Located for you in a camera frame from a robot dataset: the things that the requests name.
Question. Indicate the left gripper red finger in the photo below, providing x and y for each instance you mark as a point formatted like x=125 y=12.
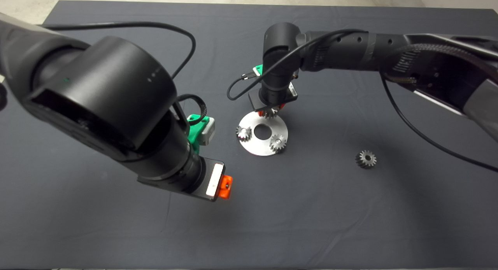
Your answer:
x=225 y=186

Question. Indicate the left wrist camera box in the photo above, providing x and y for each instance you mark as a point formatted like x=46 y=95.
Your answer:
x=208 y=130

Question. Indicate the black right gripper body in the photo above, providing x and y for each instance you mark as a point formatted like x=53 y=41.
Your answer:
x=292 y=95

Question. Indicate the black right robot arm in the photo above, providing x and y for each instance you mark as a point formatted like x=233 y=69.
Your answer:
x=350 y=52

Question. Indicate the right green camera mount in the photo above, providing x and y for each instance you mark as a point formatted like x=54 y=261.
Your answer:
x=259 y=70

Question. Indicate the left green camera mount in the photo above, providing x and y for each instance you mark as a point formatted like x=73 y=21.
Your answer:
x=194 y=135

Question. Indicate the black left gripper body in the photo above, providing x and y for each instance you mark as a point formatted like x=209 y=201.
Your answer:
x=214 y=180

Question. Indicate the round metal plate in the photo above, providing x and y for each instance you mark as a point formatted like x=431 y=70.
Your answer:
x=256 y=147

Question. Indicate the larger steel bevel gear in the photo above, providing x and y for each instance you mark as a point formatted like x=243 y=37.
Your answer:
x=271 y=114

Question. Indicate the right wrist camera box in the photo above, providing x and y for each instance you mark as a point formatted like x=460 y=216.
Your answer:
x=255 y=71

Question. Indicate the dark table cloth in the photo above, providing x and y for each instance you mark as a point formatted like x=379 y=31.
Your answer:
x=249 y=223

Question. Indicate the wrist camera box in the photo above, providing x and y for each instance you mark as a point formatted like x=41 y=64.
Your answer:
x=208 y=130
x=255 y=71

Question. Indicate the small dark steel gear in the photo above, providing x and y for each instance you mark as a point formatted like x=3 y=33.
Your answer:
x=365 y=159

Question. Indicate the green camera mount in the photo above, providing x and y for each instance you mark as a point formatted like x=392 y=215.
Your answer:
x=194 y=135
x=259 y=70

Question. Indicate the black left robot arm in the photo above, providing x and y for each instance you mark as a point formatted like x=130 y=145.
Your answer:
x=97 y=99

